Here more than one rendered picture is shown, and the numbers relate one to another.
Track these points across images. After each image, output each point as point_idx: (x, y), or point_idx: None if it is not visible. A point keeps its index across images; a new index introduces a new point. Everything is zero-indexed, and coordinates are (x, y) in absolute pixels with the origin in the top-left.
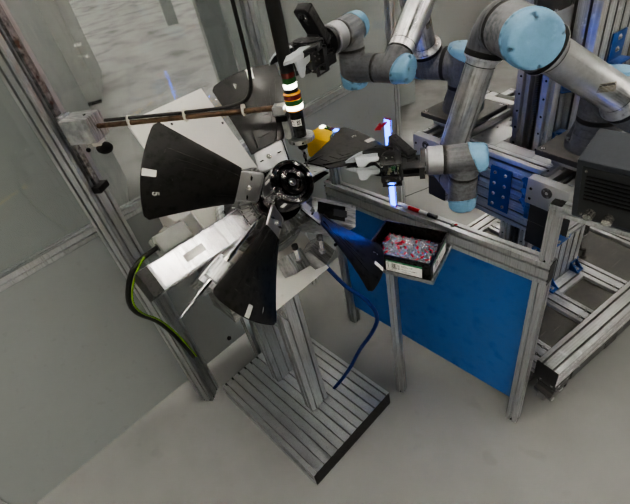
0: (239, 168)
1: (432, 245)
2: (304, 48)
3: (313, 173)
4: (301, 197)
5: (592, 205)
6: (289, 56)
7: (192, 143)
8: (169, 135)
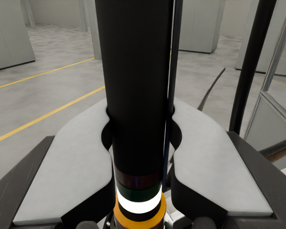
0: (171, 158)
1: None
2: (57, 163)
3: None
4: (109, 218)
5: None
6: (98, 102)
7: (199, 103)
8: (212, 83)
